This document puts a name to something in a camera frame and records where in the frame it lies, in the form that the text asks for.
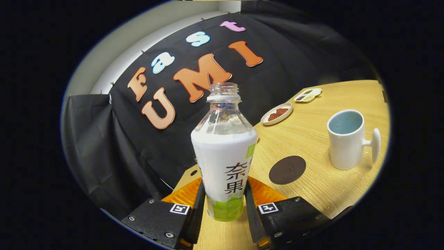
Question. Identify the clear juice bottle white label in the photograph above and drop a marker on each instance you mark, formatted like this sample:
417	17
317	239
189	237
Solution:
225	166

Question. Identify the wooden table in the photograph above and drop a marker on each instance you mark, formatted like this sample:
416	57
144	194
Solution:
312	139

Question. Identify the red dried food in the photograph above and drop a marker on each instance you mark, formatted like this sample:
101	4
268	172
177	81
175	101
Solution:
277	114

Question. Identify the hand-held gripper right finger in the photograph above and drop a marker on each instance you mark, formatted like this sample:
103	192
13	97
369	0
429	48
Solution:
295	217

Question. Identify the black backdrop cloth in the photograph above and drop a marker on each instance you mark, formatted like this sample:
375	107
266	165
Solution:
138	156

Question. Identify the dark brown round coaster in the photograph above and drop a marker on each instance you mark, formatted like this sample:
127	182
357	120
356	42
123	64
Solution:
287	170

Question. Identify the white oval plate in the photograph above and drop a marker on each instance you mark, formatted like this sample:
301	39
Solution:
269	121

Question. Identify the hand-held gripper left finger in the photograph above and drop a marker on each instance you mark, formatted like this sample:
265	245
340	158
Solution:
156	218

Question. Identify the black table grommet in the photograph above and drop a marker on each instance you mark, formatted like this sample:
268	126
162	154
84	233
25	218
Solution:
193	172

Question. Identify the white divided dish of seeds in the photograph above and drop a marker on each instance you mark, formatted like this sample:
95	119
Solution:
308	95

